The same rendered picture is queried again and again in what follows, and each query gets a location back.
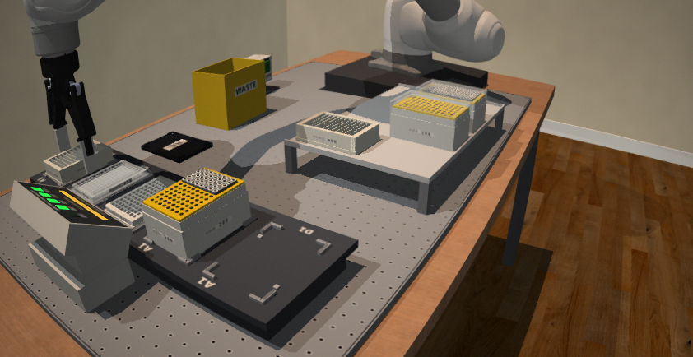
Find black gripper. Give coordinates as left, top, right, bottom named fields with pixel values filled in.
left=40, top=49, right=99, bottom=174

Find black flat pad with rg label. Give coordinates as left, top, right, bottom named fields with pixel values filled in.
left=141, top=132, right=213, bottom=163

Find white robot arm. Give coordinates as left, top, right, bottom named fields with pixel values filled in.
left=23, top=0, right=505, bottom=78

